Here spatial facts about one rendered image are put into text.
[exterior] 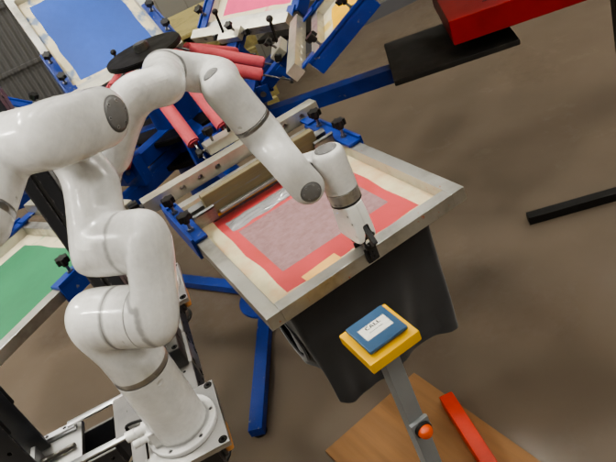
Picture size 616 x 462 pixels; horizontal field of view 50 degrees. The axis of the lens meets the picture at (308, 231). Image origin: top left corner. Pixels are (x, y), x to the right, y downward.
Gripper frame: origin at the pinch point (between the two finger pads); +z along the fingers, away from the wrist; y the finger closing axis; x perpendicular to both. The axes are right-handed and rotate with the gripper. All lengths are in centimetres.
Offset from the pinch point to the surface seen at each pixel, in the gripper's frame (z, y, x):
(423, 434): 35.4, 23.6, -13.0
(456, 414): 93, -20, 16
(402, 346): 7.0, 25.4, -10.3
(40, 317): 2, -65, -77
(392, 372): 16.5, 20.6, -13.1
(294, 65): -18, -89, 35
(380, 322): 4.2, 18.6, -10.3
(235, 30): -20, -164, 45
